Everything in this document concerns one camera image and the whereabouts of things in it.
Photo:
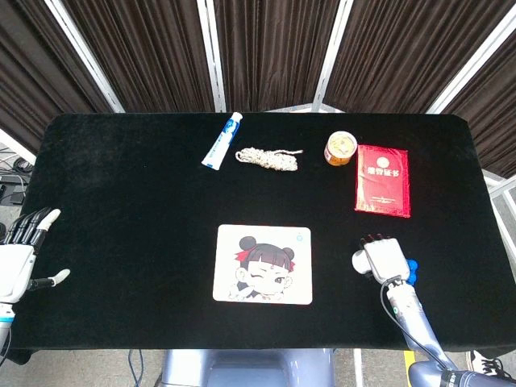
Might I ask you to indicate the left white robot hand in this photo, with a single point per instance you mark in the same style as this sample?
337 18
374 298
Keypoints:
14 262

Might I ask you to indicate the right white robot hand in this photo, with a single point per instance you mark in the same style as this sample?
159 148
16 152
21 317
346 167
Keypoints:
387 258

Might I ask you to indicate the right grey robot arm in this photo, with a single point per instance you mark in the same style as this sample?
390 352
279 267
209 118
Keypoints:
411 310

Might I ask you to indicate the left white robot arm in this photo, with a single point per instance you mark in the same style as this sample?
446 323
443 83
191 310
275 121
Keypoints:
6 318

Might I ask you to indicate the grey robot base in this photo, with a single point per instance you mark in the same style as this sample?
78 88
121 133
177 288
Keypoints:
246 369

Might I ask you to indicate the cartoon girl mouse pad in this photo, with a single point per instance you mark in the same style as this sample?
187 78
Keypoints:
225 242

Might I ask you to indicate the small blue object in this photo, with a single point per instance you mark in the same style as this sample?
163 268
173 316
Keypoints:
413 270

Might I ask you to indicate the red certificate booklet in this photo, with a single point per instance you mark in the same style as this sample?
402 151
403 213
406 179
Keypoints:
383 181

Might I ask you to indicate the black velvet table cloth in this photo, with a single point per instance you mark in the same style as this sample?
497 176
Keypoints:
121 242

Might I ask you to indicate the clear jar of rubber bands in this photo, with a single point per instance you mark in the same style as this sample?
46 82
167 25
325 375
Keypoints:
340 149

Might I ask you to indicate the black white sneaker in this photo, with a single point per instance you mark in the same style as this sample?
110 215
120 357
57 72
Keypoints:
489 364

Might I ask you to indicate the brown curtain panel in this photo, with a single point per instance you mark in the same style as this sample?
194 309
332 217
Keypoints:
274 52
149 52
403 52
32 72
492 113

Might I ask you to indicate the blue white toothpaste tube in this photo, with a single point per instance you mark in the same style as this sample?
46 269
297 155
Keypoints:
221 141

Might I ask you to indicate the white frame post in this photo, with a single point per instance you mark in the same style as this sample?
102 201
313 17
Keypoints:
469 66
86 56
330 56
213 56

